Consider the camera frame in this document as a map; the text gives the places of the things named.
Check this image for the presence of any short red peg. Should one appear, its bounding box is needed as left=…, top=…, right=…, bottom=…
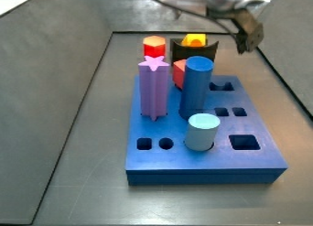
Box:
left=173, top=59, right=186, bottom=89

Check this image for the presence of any light blue cylinder peg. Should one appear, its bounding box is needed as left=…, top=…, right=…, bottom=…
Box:
left=185, top=113, right=221, bottom=151

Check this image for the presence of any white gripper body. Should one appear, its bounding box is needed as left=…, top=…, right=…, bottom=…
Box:
left=154, top=0, right=274, bottom=14

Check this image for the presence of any yellow arch block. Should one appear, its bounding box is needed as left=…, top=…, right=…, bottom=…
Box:
left=181, top=34, right=206, bottom=47

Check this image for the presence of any tall red hexagonal peg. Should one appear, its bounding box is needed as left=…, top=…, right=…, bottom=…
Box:
left=143, top=36, right=166, bottom=58

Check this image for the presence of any blue peg board base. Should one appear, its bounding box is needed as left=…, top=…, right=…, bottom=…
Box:
left=125, top=75, right=288, bottom=185

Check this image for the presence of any purple star peg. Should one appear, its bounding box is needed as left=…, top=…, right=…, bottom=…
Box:
left=138, top=56, right=170, bottom=121

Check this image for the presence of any tall blue cylinder peg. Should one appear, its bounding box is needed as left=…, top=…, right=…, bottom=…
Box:
left=178, top=56, right=214, bottom=119

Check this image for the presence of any black curved fixture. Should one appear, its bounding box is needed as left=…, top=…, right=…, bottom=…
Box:
left=170, top=38, right=219, bottom=62

